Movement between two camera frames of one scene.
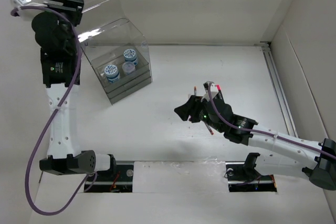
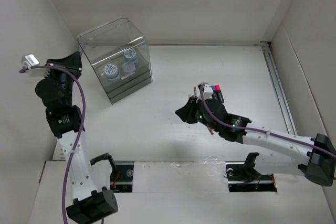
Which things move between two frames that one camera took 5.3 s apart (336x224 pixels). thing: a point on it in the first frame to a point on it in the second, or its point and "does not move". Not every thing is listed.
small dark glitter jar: [128, 67] does not move
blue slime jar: [129, 55] does not move
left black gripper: [70, 0] to [72, 62]
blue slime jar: [112, 73] does not move
